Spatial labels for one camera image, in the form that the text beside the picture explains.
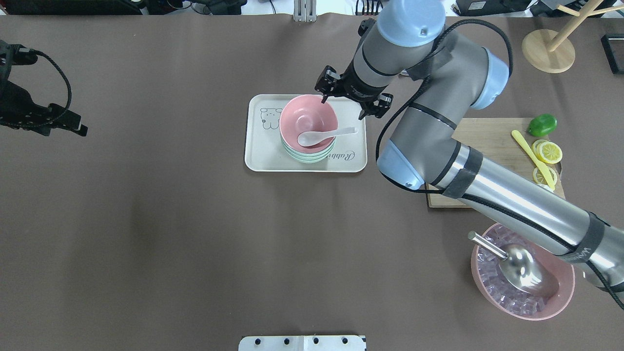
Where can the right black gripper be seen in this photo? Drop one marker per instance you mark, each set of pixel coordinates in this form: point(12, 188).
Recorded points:
point(352, 90)

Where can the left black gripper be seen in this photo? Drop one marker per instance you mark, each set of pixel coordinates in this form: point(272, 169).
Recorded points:
point(19, 103)

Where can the small pink bowl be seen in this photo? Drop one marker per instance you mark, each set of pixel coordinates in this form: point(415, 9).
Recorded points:
point(303, 114)

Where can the white ceramic spoon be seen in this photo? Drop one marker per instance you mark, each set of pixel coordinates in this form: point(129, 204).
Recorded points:
point(312, 138)

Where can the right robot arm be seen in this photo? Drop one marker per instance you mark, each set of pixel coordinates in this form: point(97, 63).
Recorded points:
point(458, 74)

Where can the lower green bowls stack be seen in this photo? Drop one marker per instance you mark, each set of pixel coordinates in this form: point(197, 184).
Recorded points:
point(308, 157)

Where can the large pink bowl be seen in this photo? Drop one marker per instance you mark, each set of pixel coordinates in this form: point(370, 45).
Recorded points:
point(563, 271)

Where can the gray folded cloth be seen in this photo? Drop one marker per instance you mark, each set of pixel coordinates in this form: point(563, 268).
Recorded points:
point(428, 59)

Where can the cream rabbit tray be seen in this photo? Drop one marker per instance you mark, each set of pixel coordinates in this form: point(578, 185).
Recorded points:
point(264, 151)

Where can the green lime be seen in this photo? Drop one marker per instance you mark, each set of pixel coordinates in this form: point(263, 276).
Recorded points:
point(542, 125)

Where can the wooden mug stand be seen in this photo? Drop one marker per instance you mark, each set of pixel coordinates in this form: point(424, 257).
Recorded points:
point(551, 51)

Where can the lower lemon slice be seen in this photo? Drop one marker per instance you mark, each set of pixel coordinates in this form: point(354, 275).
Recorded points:
point(538, 176)

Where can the lemon slice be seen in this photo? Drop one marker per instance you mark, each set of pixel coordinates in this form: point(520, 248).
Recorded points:
point(547, 151)
point(538, 176)

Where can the upper lemon slice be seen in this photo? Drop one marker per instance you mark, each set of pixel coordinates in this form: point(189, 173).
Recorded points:
point(547, 151)

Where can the yellow plastic knife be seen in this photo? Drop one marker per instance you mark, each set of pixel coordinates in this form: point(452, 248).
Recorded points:
point(545, 170)

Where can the metal ice scoop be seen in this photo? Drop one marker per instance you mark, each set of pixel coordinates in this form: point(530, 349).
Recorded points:
point(520, 268)

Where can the clear ice cubes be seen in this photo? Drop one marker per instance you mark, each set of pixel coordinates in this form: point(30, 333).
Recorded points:
point(504, 294)

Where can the black box at edge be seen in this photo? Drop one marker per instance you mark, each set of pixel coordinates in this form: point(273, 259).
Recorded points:
point(613, 45)

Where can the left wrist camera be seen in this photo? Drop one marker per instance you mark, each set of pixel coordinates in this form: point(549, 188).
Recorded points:
point(13, 55)

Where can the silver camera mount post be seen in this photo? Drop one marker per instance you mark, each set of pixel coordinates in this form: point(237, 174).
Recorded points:
point(304, 10)

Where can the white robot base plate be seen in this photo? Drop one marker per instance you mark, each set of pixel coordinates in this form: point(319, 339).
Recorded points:
point(303, 343)

